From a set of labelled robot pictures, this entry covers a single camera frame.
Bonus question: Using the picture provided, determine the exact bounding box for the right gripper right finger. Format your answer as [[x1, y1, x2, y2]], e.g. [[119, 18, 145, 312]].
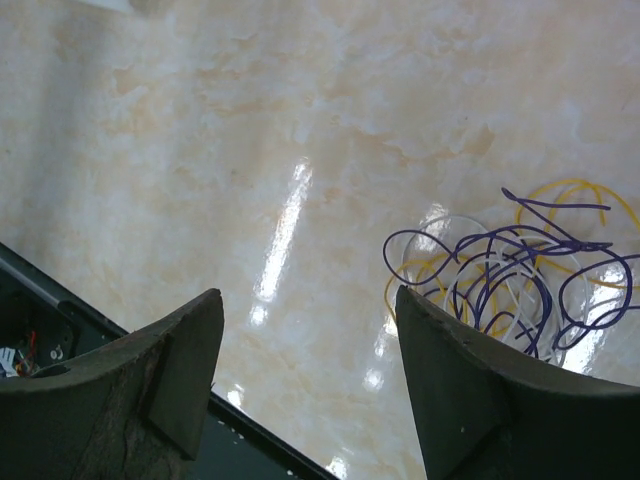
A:
[[395, 287, 639, 479]]

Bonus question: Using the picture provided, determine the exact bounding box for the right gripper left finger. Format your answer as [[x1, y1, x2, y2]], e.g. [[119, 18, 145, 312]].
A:
[[1, 289, 224, 479]]

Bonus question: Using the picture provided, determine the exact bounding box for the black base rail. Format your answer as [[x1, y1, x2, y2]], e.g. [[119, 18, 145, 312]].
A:
[[1, 248, 328, 479]]

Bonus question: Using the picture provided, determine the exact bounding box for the white cable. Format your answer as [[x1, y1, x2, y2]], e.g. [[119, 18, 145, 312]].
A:
[[402, 214, 586, 366]]

